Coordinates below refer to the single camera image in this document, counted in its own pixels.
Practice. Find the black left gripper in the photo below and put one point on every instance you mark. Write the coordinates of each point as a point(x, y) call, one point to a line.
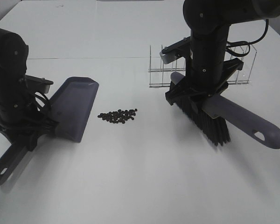
point(27, 133)

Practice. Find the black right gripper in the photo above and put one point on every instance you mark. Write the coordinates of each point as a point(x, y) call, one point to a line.
point(184, 86)

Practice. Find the purple plastic dustpan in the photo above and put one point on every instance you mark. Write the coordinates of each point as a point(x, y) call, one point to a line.
point(71, 106)

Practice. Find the pile of coffee beans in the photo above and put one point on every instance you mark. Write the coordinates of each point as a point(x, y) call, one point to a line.
point(119, 116)

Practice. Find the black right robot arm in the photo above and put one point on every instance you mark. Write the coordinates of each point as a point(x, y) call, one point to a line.
point(209, 56)

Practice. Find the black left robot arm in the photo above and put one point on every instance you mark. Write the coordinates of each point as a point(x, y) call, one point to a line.
point(24, 106)

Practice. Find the chrome wire dish rack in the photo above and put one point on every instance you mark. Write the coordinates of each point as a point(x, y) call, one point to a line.
point(159, 72)

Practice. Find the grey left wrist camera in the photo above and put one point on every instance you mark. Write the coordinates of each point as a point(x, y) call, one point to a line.
point(41, 85)

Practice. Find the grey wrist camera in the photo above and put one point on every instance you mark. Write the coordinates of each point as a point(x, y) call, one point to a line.
point(41, 85)
point(176, 51)

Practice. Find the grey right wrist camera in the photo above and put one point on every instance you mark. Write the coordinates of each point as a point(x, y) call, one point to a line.
point(176, 51)

